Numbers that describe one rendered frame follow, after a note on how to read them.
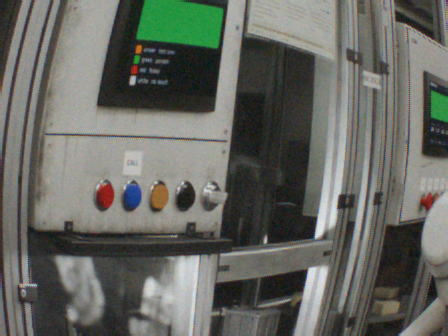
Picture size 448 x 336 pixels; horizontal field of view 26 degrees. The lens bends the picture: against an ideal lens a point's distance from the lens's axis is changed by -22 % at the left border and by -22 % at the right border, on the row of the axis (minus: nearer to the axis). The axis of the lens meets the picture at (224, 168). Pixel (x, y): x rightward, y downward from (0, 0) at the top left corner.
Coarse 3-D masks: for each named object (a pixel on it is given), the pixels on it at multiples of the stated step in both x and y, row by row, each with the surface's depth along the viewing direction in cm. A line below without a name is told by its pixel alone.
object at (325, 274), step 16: (352, 32) 196; (352, 48) 196; (352, 64) 196; (352, 80) 196; (352, 96) 196; (352, 112) 197; (352, 144) 198; (352, 160) 198; (352, 176) 199; (224, 192) 164; (336, 240) 197; (336, 256) 199; (320, 272) 198; (336, 272) 200; (208, 288) 164; (320, 288) 197; (208, 304) 165; (304, 304) 199; (320, 304) 197; (208, 320) 165; (304, 320) 199
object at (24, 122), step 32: (384, 0) 211; (384, 32) 211; (32, 64) 123; (32, 96) 125; (384, 96) 210; (32, 128) 126; (384, 128) 211; (384, 160) 213; (256, 288) 217; (224, 320) 216; (256, 320) 212
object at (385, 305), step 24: (408, 0) 230; (432, 0) 248; (408, 24) 320; (432, 24) 247; (384, 240) 224; (408, 240) 239; (384, 264) 227; (408, 264) 243; (384, 288) 231; (408, 288) 248; (432, 288) 314; (384, 312) 235; (408, 312) 253
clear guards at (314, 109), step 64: (256, 0) 166; (320, 0) 184; (256, 64) 168; (320, 64) 185; (256, 128) 169; (320, 128) 186; (256, 192) 172; (320, 192) 189; (64, 256) 134; (192, 256) 160; (256, 256) 174; (320, 256) 193; (64, 320) 134; (128, 320) 148; (192, 320) 161
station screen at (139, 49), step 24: (144, 0) 136; (168, 0) 141; (192, 0) 146; (216, 0) 151; (144, 48) 139; (168, 48) 143; (192, 48) 148; (216, 48) 152; (144, 72) 140; (168, 72) 144; (192, 72) 149; (216, 72) 153
